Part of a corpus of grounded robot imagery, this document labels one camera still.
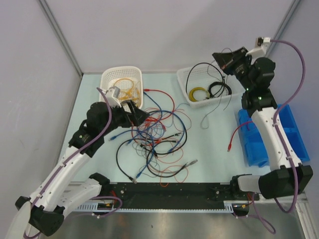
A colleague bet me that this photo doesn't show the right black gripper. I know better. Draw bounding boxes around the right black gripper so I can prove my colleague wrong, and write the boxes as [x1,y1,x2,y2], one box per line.
[211,47,254,91]

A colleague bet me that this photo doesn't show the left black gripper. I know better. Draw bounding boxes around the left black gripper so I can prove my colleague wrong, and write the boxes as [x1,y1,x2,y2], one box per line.
[100,100,149,135]

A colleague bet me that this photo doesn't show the black ethernet cable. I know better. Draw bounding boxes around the black ethernet cable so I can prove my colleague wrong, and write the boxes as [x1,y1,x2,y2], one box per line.
[185,62,226,98]

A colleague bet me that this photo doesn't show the thin yellow fiber cable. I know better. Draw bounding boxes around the thin yellow fiber cable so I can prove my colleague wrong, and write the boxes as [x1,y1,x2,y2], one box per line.
[111,78,143,108]

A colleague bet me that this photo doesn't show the black thick round cable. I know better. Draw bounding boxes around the black thick round cable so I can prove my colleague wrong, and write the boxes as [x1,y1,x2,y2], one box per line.
[144,111,187,178]

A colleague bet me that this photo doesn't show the short red patch cable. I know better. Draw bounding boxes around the short red patch cable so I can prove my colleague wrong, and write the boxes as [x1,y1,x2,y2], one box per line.
[226,120,254,152]

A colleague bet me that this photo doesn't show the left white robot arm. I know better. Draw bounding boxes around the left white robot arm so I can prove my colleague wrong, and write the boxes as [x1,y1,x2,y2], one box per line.
[6,100,149,239]

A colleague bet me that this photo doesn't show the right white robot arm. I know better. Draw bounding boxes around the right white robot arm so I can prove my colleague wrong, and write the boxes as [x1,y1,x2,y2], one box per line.
[212,47,313,200]

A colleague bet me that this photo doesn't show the right white perforated basket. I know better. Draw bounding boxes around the right white perforated basket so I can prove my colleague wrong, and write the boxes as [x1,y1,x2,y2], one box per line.
[176,63,245,109]

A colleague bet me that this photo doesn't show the white perforated basket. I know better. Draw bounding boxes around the white perforated basket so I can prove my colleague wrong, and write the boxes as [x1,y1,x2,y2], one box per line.
[100,66,144,109]
[176,63,245,109]

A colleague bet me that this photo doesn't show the left white perforated basket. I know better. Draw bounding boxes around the left white perforated basket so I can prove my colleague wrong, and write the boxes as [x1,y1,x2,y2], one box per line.
[100,66,144,109]

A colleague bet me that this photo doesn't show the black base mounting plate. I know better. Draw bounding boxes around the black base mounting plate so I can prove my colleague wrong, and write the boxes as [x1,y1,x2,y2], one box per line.
[81,182,252,210]

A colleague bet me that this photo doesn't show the blue plastic divided bin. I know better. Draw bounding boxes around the blue plastic divided bin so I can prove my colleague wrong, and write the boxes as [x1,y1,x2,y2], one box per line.
[238,105,310,167]

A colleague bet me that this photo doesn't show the black coiled cable in basket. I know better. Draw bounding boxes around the black coiled cable in basket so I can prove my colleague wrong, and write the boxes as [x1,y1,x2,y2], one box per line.
[208,81,232,98]

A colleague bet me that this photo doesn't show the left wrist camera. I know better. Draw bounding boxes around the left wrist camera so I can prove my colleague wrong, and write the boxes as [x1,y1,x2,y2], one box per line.
[102,86,121,108]

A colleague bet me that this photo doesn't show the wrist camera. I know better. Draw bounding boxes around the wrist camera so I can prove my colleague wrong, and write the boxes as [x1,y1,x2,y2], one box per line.
[246,37,271,58]
[102,86,121,108]

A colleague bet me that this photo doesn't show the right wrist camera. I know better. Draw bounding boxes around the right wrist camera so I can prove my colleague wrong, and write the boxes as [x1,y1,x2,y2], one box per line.
[246,37,271,58]

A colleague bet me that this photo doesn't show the red ethernet cable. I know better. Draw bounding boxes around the red ethernet cable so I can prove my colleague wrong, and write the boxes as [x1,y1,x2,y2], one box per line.
[143,88,175,115]

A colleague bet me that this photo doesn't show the yellow coiled cable in basket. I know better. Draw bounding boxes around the yellow coiled cable in basket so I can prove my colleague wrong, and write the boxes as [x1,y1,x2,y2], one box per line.
[189,87,211,103]

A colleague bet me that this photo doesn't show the thin orange wire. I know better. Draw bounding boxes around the thin orange wire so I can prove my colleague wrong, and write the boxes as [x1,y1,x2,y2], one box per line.
[139,139,190,187]

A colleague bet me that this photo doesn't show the white slotted cable duct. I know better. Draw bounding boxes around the white slotted cable duct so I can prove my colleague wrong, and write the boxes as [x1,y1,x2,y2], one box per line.
[74,202,234,213]

